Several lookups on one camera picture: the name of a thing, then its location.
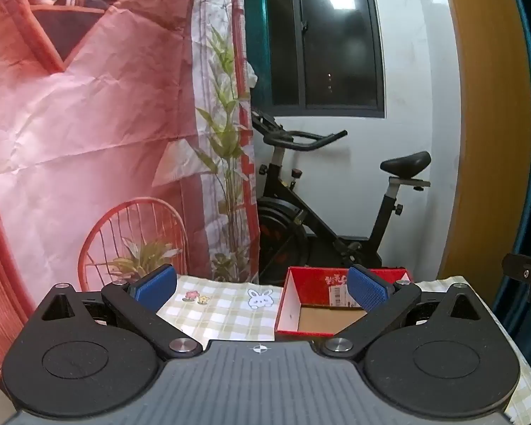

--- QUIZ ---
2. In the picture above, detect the red strawberry print cardboard box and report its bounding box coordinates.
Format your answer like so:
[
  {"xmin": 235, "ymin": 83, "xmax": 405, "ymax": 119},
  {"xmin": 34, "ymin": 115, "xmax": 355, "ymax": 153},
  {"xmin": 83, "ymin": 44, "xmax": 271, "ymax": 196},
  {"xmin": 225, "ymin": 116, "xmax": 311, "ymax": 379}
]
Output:
[{"xmin": 274, "ymin": 266, "xmax": 412, "ymax": 341}]

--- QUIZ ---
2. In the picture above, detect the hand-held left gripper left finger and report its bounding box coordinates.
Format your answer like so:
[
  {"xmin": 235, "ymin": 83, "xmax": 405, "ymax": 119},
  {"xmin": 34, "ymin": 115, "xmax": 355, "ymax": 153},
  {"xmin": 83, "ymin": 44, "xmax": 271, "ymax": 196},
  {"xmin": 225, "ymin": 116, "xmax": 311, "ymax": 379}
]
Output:
[{"xmin": 34, "ymin": 265, "xmax": 203, "ymax": 360}]

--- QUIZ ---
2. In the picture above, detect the printed backdrop cloth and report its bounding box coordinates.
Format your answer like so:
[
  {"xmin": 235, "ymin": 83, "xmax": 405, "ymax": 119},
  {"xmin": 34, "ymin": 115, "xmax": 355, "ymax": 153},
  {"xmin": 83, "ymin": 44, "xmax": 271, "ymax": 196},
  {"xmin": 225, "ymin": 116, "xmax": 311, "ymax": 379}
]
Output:
[{"xmin": 0, "ymin": 0, "xmax": 262, "ymax": 377}]

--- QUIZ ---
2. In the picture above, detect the black exercise bike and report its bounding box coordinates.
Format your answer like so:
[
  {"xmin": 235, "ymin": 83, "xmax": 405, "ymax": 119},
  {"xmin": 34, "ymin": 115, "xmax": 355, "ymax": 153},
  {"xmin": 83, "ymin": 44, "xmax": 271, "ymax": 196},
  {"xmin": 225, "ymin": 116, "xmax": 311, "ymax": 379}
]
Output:
[{"xmin": 250, "ymin": 110, "xmax": 432, "ymax": 286}]

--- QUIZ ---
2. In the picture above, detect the dark window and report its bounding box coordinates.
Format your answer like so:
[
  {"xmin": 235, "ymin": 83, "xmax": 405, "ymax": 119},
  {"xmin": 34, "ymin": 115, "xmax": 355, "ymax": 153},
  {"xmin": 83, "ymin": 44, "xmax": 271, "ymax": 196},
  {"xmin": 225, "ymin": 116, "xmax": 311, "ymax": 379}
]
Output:
[{"xmin": 243, "ymin": 0, "xmax": 387, "ymax": 119}]

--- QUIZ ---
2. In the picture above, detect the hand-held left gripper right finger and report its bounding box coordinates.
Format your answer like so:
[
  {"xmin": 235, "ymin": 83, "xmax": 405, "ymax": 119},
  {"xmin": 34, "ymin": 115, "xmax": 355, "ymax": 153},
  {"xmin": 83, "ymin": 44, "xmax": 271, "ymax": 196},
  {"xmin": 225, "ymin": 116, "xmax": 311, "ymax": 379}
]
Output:
[{"xmin": 321, "ymin": 265, "xmax": 487, "ymax": 358}]

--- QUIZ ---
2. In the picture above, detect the checkered bunny print tablecloth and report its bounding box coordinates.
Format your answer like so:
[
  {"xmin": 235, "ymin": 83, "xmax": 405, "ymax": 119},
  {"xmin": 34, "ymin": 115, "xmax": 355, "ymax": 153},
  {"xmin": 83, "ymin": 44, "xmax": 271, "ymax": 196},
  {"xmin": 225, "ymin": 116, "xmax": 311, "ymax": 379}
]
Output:
[{"xmin": 156, "ymin": 274, "xmax": 531, "ymax": 425}]

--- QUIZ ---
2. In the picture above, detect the wooden door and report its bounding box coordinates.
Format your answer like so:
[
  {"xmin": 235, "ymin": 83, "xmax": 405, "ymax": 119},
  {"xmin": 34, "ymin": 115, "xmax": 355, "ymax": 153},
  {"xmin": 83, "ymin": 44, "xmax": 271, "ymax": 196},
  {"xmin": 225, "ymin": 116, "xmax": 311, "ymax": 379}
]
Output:
[{"xmin": 438, "ymin": 0, "xmax": 529, "ymax": 282}]

